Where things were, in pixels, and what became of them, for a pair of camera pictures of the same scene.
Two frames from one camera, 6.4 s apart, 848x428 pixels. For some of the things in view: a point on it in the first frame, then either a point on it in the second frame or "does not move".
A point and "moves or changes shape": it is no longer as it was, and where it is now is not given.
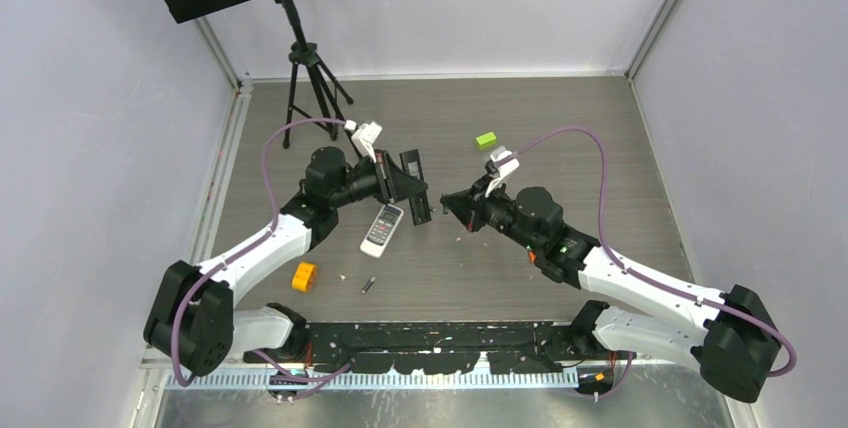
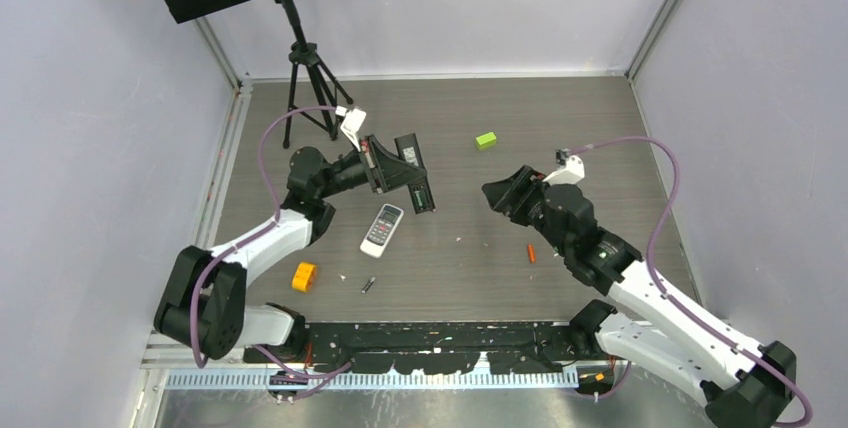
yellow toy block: (304, 276) does not move
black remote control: (419, 203) moves or changes shape
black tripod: (312, 93) does not move
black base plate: (432, 348) does not move
